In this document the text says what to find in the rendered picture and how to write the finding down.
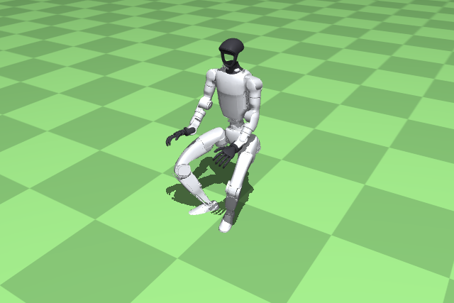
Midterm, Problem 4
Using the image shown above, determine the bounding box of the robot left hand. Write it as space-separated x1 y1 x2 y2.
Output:
213 141 242 168

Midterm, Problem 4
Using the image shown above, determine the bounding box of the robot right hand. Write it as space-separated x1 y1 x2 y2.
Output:
166 127 196 146

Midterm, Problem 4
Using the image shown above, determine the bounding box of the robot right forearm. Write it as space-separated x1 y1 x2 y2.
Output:
187 99 206 136

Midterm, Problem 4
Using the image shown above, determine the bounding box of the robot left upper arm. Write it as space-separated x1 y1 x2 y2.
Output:
244 75 262 123

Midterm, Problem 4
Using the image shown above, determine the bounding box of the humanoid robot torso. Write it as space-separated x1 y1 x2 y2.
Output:
215 65 252 144

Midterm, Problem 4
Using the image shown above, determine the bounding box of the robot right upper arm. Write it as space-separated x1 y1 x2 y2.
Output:
199 69 219 110

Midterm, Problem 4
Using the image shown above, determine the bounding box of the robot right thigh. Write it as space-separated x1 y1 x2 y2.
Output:
174 127 228 177

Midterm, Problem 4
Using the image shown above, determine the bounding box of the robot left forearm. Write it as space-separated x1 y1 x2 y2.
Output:
234 113 259 148

